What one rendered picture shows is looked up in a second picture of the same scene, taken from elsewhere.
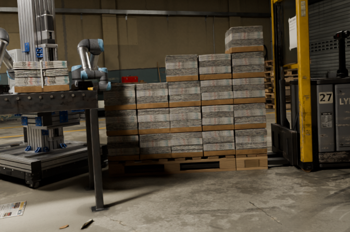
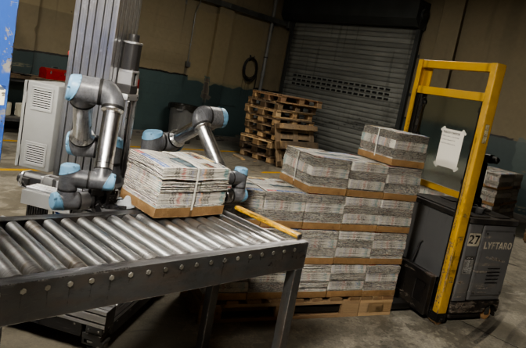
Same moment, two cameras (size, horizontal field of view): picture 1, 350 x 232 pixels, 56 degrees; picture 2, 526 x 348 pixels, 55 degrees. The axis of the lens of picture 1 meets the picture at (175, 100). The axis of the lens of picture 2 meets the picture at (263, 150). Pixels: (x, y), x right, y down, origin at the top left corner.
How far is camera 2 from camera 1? 186 cm
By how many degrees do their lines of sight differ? 27
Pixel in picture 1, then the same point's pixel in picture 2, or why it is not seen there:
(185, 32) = (153, 13)
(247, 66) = (401, 185)
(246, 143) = (376, 282)
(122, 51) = (45, 19)
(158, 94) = (292, 209)
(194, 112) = (330, 238)
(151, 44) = not seen: hidden behind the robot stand
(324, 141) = (459, 288)
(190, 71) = (338, 183)
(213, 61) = (368, 173)
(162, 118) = not seen: hidden behind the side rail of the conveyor
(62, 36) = not seen: outside the picture
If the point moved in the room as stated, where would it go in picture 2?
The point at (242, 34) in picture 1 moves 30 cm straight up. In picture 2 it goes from (407, 144) to (417, 99)
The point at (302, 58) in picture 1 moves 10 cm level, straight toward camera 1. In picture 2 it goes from (469, 193) to (477, 196)
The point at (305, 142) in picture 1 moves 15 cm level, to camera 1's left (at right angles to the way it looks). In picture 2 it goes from (445, 291) to (429, 291)
